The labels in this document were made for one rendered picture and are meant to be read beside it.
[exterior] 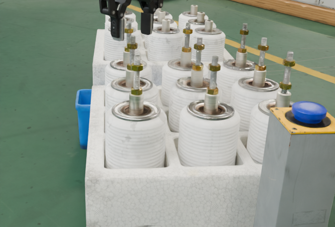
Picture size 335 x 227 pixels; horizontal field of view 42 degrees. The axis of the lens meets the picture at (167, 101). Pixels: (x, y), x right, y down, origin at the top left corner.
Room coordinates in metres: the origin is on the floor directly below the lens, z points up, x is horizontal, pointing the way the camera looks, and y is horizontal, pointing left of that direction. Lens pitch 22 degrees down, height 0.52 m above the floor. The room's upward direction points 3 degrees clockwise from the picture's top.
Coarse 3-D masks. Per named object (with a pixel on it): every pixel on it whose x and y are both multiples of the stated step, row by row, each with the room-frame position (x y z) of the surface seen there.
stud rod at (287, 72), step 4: (288, 52) 0.66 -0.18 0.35; (292, 52) 0.66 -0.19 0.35; (288, 56) 0.66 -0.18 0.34; (292, 56) 0.66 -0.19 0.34; (288, 60) 0.66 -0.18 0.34; (292, 60) 0.66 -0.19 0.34; (288, 68) 0.66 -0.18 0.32; (284, 72) 0.66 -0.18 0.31; (288, 72) 0.66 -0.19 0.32; (284, 76) 0.66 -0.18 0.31; (288, 76) 0.66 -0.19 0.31; (284, 80) 0.66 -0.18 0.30; (288, 80) 0.66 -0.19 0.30; (284, 92) 0.66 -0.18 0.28
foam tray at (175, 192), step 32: (96, 96) 0.86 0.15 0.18; (160, 96) 0.92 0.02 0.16; (96, 128) 0.70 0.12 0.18; (96, 160) 0.59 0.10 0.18; (96, 192) 0.54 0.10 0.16; (128, 192) 0.55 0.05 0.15; (160, 192) 0.56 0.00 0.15; (192, 192) 0.56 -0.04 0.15; (224, 192) 0.57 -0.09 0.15; (256, 192) 0.58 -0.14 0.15; (96, 224) 0.54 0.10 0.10; (128, 224) 0.55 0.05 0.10; (160, 224) 0.56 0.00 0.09; (192, 224) 0.56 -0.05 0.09; (224, 224) 0.57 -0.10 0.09
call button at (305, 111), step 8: (296, 104) 0.49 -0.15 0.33; (304, 104) 0.49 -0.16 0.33; (312, 104) 0.49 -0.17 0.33; (296, 112) 0.48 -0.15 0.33; (304, 112) 0.47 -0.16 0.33; (312, 112) 0.47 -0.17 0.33; (320, 112) 0.47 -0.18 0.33; (304, 120) 0.47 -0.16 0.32; (312, 120) 0.47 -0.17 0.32; (320, 120) 0.47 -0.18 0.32
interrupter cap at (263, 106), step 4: (264, 100) 0.69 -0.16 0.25; (268, 100) 0.69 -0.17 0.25; (272, 100) 0.69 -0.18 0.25; (260, 104) 0.67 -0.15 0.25; (264, 104) 0.68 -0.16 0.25; (268, 104) 0.68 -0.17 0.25; (272, 104) 0.68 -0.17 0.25; (292, 104) 0.68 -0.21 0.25; (260, 108) 0.65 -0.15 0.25; (264, 108) 0.66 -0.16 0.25; (268, 108) 0.66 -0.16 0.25; (264, 112) 0.64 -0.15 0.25; (268, 112) 0.64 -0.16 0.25
